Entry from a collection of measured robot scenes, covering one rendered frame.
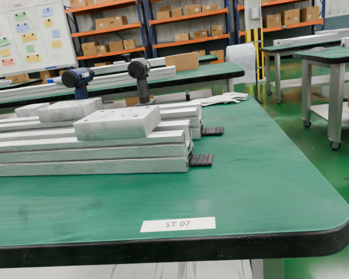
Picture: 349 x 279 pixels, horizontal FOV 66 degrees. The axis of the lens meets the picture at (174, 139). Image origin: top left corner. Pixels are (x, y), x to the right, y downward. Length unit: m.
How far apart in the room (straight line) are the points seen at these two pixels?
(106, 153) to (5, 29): 3.72
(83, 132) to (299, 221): 0.43
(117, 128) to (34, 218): 0.22
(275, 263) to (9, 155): 0.62
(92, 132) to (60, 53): 3.32
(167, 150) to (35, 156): 0.32
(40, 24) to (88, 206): 3.57
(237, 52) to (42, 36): 2.62
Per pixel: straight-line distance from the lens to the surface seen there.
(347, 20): 12.23
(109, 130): 0.57
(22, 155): 0.73
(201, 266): 1.15
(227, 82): 2.19
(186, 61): 2.65
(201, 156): 0.60
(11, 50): 4.22
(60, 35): 3.86
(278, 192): 0.48
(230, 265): 1.14
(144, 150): 0.56
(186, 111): 0.71
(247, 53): 4.22
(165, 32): 11.18
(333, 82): 2.49
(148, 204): 0.48
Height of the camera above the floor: 1.03
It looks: 19 degrees down
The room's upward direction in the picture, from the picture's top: 9 degrees counter-clockwise
